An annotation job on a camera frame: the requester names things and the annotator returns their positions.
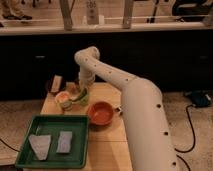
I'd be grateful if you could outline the grey triangular cloth piece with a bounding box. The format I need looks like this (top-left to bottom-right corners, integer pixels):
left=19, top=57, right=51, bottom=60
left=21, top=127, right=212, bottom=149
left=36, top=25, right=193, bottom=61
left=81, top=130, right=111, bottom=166
left=29, top=135, right=51, bottom=160

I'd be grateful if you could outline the black cable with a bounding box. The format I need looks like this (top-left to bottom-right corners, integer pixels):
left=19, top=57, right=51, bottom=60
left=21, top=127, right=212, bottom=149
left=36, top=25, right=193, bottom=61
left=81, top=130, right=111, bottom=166
left=174, top=104, right=197, bottom=154

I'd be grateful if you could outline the wooden frame post right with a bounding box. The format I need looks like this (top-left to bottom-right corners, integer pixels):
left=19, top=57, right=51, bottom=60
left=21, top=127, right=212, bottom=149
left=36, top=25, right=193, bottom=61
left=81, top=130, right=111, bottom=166
left=122, top=0, right=134, bottom=29

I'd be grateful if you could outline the orange bowl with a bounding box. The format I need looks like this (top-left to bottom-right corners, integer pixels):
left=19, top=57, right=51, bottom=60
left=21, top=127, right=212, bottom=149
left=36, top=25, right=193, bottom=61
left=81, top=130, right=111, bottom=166
left=87, top=101, right=114, bottom=126

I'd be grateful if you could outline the wooden frame post left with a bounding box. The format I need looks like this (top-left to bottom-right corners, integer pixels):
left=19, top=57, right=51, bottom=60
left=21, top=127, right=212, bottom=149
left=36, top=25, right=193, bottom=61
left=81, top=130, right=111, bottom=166
left=59, top=0, right=72, bottom=30

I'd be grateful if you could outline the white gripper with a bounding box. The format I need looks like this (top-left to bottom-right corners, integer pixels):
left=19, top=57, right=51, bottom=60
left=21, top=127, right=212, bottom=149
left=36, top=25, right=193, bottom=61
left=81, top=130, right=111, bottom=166
left=79, top=69, right=95, bottom=88

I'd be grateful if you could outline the wooden frame post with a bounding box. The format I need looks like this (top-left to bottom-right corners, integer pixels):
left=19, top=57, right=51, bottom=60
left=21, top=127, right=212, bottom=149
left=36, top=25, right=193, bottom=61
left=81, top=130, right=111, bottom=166
left=59, top=0, right=72, bottom=30
left=122, top=0, right=134, bottom=29

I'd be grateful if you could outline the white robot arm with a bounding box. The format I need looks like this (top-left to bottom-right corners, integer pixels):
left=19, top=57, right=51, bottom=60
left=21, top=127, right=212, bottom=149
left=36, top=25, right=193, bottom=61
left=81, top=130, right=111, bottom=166
left=74, top=46, right=180, bottom=171

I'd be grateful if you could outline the green plastic tray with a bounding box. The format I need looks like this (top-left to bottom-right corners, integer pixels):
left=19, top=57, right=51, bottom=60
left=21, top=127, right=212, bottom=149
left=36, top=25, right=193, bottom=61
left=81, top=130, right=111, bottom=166
left=15, top=115, right=89, bottom=169

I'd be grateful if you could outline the black power adapter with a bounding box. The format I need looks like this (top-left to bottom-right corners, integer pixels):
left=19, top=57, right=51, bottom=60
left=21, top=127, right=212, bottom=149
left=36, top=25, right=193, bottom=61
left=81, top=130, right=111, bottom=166
left=189, top=92, right=211, bottom=108

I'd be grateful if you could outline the grey rectangular sponge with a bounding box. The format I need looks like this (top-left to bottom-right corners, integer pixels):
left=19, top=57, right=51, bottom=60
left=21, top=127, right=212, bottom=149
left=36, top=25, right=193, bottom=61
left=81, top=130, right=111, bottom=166
left=56, top=131, right=72, bottom=153

